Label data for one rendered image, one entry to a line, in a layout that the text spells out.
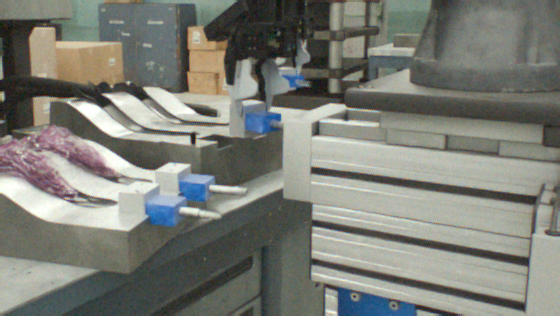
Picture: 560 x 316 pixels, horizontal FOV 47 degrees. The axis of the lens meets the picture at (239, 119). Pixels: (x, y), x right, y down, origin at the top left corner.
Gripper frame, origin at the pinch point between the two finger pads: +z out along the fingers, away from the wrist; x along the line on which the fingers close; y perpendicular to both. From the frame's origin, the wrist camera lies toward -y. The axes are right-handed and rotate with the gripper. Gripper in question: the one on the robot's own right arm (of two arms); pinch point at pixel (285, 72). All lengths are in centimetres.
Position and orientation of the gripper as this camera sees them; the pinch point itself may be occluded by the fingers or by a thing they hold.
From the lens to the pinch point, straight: 159.6
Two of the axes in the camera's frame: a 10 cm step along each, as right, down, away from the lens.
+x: 8.7, -0.9, 4.9
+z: 0.0, 9.8, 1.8
